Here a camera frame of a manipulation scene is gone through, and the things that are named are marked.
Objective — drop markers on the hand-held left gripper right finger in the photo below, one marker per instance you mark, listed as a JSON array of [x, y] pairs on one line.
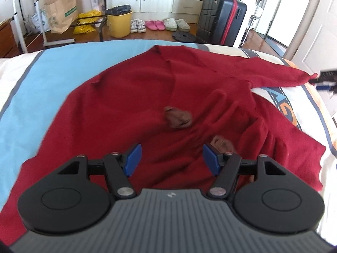
[[211, 161]]

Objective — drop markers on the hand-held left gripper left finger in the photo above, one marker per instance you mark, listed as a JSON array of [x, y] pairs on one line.
[[133, 161]]

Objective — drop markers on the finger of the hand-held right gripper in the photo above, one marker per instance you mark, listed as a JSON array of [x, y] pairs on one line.
[[325, 80]]

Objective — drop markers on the red knit sweater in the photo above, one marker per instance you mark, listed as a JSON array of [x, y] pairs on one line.
[[126, 92]]

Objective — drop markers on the white door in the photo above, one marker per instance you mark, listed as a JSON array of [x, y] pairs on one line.
[[313, 18]]

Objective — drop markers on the blue white orange bed sheet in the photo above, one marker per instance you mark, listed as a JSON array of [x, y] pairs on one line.
[[39, 84]]

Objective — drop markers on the black suitcase with red stripe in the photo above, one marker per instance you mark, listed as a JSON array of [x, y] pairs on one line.
[[218, 18]]

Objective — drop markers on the black weight plate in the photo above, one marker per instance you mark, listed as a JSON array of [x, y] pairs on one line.
[[183, 36]]

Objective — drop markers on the white sneaker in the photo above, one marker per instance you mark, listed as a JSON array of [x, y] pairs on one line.
[[141, 26], [134, 25]]

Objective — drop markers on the yellow bucket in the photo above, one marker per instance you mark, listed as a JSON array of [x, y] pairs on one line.
[[119, 26]]

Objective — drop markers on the black metal stand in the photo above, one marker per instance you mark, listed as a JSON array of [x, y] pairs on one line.
[[101, 29]]

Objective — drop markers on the pink slipper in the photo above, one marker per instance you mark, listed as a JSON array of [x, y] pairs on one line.
[[160, 25], [150, 25]]

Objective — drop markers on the grey slipper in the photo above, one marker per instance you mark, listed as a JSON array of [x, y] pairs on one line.
[[170, 24], [182, 24]]

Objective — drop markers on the yellow plastic bag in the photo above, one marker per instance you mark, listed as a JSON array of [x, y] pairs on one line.
[[87, 22]]

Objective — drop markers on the black trash bag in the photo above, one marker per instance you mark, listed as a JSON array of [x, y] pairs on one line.
[[118, 9]]

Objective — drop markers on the white plastic bag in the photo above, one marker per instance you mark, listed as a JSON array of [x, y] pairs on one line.
[[97, 4]]

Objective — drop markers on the brown paper bag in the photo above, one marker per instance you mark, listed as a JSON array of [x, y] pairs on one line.
[[59, 10]]

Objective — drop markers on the white metal rack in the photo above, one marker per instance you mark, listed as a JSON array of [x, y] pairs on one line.
[[18, 18]]

